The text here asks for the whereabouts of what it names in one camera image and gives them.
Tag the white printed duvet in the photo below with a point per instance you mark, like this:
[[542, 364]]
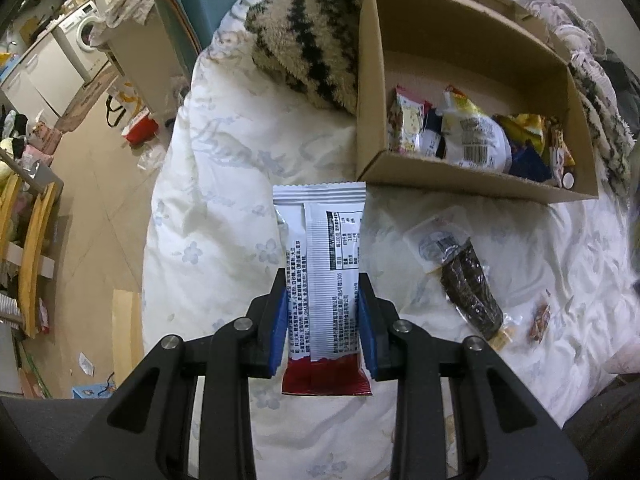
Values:
[[225, 185]]

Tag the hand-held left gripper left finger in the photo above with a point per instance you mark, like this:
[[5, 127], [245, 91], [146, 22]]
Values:
[[277, 340]]

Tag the teal chair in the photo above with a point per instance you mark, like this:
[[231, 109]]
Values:
[[200, 0]]

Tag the flat cardboard piece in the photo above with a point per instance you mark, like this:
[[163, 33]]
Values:
[[127, 330]]

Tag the small white round cap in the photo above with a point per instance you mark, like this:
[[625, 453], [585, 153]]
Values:
[[568, 180]]

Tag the fuzzy beige black blanket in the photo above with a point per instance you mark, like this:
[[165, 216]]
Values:
[[310, 35]]

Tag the white red snack packet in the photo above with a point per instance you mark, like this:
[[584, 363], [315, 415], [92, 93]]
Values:
[[325, 240]]

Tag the white cabinet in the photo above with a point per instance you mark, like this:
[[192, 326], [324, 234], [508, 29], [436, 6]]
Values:
[[47, 77]]

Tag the blue snack packet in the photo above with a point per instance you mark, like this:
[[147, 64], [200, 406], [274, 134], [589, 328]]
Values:
[[530, 165]]

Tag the white washing machine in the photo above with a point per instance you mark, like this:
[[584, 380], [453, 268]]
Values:
[[87, 35]]

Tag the dark white snack packet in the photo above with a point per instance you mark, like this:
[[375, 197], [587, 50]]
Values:
[[432, 140]]

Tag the heap of light cloths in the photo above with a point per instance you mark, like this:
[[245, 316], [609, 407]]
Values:
[[125, 7]]

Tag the clear plastic bag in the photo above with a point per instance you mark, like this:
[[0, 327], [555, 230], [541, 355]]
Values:
[[150, 159]]

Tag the wooden chair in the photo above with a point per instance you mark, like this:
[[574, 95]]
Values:
[[37, 230]]

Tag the cardboard box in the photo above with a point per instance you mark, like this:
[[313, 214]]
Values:
[[450, 35]]

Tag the dark cloth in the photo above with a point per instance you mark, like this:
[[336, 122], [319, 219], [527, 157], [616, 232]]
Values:
[[605, 420]]

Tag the yellow chip bag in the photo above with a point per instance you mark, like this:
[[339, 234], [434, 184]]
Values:
[[522, 127]]

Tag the orange snack packet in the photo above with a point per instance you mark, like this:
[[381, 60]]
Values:
[[560, 147]]

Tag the small brown candy packet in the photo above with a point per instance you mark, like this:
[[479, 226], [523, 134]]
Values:
[[541, 321]]

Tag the pink printed snack packet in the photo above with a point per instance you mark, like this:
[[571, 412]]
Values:
[[407, 122]]

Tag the beige cupboard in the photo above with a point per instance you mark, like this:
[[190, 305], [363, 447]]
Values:
[[145, 60]]

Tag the red bag on floor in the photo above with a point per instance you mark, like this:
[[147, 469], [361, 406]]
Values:
[[142, 127]]

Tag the brown floor mat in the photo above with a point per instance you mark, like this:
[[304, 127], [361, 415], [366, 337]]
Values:
[[90, 97]]

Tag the dark snack in clear packet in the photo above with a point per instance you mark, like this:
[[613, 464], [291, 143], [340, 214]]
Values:
[[472, 295]]

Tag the blue flat box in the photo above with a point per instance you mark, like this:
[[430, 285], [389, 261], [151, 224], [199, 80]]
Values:
[[92, 391]]

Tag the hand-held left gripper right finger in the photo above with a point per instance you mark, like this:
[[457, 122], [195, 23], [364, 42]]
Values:
[[370, 340]]

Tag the small white sachet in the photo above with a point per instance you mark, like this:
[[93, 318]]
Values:
[[86, 363]]

